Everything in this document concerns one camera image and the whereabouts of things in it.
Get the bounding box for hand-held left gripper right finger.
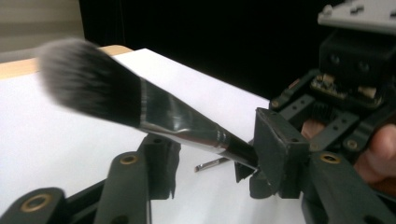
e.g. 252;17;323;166
253;106;396;224

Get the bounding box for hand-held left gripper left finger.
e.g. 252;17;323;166
92;133;182;224

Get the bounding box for thin black eyeliner brush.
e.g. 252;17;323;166
193;156;232;174

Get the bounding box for black makeup brush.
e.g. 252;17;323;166
36;37;260;171

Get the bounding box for white table mat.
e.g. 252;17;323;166
0;48;307;224

